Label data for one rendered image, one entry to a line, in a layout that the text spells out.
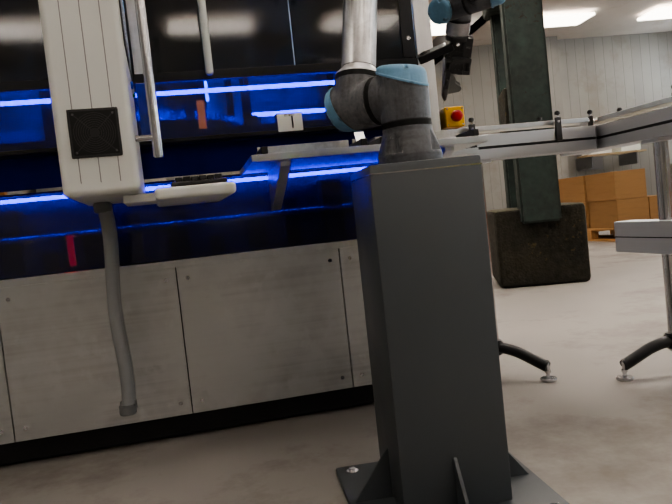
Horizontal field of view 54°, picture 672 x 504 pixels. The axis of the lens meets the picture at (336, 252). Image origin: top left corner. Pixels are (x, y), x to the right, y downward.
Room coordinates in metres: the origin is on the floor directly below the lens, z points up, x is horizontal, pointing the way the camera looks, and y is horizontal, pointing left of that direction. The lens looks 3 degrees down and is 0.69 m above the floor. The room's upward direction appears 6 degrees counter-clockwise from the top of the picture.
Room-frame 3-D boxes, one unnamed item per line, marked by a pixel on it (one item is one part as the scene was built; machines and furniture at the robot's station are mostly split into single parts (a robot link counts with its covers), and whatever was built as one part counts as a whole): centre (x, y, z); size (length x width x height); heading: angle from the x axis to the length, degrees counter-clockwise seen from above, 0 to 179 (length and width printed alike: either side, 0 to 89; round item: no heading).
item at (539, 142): (2.58, -0.72, 0.92); 0.69 x 0.15 x 0.16; 102
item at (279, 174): (2.05, 0.15, 0.79); 0.34 x 0.03 x 0.13; 12
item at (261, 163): (2.11, -0.09, 0.87); 0.70 x 0.48 x 0.02; 102
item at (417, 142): (1.54, -0.20, 0.84); 0.15 x 0.15 x 0.10
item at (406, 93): (1.55, -0.19, 0.96); 0.13 x 0.12 x 0.14; 49
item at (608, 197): (8.76, -3.78, 0.43); 1.43 x 1.02 x 0.87; 7
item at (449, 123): (2.38, -0.46, 0.99); 0.08 x 0.07 x 0.07; 12
